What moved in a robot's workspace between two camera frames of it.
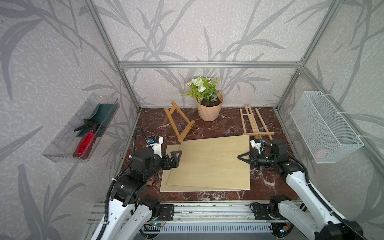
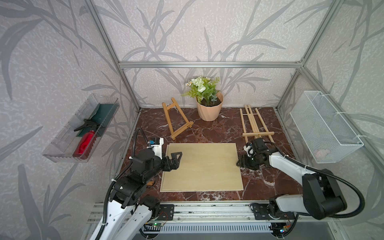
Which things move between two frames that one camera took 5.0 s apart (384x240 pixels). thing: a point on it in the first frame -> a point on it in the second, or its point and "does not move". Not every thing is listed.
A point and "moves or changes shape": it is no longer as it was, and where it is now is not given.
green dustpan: [104, 114] does not move
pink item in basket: [320, 153] does not move
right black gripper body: [255, 159] does not move
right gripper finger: [246, 160] -> [240, 163]
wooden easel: [169, 116] moves or changes shape
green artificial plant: [204, 88] does not move
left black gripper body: [164, 163] does not move
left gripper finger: [175, 159] does not move
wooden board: [213, 163] -> [186, 190]
